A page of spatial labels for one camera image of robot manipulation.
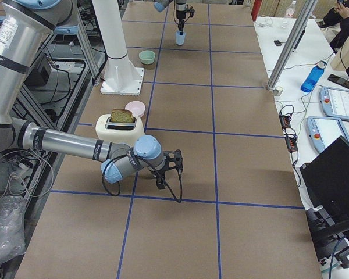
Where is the seated person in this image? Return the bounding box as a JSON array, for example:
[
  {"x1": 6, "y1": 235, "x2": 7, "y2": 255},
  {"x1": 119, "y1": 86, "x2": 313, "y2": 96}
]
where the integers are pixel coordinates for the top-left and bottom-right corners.
[{"x1": 322, "y1": 1, "x2": 349, "y2": 52}]

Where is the small metal tape roll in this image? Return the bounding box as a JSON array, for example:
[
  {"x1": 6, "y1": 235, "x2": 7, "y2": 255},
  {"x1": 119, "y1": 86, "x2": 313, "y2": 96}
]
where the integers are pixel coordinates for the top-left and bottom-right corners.
[{"x1": 273, "y1": 86, "x2": 283, "y2": 96}]

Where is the pink bowl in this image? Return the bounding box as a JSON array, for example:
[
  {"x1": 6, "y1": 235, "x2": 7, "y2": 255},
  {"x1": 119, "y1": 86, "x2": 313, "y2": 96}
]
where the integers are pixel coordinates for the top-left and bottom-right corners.
[{"x1": 125, "y1": 101, "x2": 146, "y2": 118}]

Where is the teach pendant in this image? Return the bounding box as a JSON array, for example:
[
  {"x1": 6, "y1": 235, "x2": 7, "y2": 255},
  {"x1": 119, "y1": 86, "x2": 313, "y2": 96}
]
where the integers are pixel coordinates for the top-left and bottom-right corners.
[
  {"x1": 306, "y1": 116, "x2": 349, "y2": 153},
  {"x1": 319, "y1": 87, "x2": 349, "y2": 122}
]

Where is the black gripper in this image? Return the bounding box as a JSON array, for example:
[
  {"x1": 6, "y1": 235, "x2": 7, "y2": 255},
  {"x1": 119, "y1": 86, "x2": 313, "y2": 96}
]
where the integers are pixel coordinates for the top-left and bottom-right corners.
[
  {"x1": 176, "y1": 8, "x2": 195, "y2": 32},
  {"x1": 151, "y1": 149, "x2": 183, "y2": 189}
]

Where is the black smartphone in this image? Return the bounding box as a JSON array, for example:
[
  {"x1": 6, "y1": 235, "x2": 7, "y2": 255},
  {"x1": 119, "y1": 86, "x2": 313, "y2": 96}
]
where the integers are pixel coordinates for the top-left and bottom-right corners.
[{"x1": 327, "y1": 74, "x2": 349, "y2": 89}]

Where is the black laptop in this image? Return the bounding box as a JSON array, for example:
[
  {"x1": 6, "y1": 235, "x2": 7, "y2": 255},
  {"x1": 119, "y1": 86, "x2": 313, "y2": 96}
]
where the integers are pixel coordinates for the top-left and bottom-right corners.
[{"x1": 300, "y1": 137, "x2": 349, "y2": 221}]

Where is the clear plastic bag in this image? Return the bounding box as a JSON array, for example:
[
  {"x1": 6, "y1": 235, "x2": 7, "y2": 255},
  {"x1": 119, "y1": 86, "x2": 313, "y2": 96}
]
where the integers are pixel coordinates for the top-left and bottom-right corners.
[{"x1": 0, "y1": 196, "x2": 26, "y2": 264}]

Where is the light blue cup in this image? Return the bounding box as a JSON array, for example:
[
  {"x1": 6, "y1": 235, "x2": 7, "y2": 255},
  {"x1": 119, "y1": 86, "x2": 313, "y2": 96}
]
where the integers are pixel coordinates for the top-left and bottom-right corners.
[{"x1": 175, "y1": 30, "x2": 186, "y2": 46}]

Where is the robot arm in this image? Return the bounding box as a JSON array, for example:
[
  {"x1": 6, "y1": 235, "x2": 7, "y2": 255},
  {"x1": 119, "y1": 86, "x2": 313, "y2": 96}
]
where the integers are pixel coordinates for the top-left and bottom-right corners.
[
  {"x1": 0, "y1": 1, "x2": 183, "y2": 189},
  {"x1": 154, "y1": 0, "x2": 195, "y2": 34}
]

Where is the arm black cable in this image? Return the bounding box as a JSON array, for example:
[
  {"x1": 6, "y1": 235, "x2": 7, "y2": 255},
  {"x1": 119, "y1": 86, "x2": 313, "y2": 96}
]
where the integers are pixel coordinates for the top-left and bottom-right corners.
[{"x1": 102, "y1": 151, "x2": 183, "y2": 203}]

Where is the green bowl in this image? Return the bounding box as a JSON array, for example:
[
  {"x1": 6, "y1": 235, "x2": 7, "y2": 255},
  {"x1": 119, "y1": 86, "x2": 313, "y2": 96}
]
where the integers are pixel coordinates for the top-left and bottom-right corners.
[{"x1": 138, "y1": 50, "x2": 156, "y2": 65}]

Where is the teach pendant far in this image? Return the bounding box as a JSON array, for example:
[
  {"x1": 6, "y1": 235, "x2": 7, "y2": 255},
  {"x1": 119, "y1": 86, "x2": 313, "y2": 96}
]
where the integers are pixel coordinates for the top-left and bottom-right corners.
[{"x1": 319, "y1": 87, "x2": 349, "y2": 122}]

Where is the cream white toaster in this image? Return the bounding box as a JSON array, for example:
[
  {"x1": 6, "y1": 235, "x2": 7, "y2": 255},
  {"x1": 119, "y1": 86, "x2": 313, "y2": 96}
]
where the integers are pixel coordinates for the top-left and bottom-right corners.
[{"x1": 95, "y1": 114, "x2": 145, "y2": 147}]

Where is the toast bread slice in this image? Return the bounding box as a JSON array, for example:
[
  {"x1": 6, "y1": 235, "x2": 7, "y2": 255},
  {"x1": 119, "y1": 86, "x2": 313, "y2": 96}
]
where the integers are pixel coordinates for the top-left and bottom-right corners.
[{"x1": 110, "y1": 109, "x2": 134, "y2": 123}]

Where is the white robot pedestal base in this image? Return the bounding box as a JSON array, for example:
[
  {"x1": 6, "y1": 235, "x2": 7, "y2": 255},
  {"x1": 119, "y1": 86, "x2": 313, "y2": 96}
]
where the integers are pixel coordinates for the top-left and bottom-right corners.
[{"x1": 92, "y1": 0, "x2": 145, "y2": 95}]

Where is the teach pendant near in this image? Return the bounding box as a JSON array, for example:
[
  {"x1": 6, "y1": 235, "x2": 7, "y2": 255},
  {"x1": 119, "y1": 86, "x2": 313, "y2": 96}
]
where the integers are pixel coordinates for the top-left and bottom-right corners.
[{"x1": 306, "y1": 116, "x2": 349, "y2": 153}]

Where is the aluminium frame post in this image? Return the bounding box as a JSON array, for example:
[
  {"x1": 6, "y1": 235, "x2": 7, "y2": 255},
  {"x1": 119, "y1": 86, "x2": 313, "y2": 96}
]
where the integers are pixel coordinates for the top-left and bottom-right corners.
[{"x1": 266, "y1": 0, "x2": 318, "y2": 91}]

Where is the blue water bottle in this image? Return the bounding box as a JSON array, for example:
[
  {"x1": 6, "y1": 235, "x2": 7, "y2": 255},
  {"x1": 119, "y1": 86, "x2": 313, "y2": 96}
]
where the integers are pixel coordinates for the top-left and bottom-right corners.
[{"x1": 300, "y1": 60, "x2": 327, "y2": 92}]

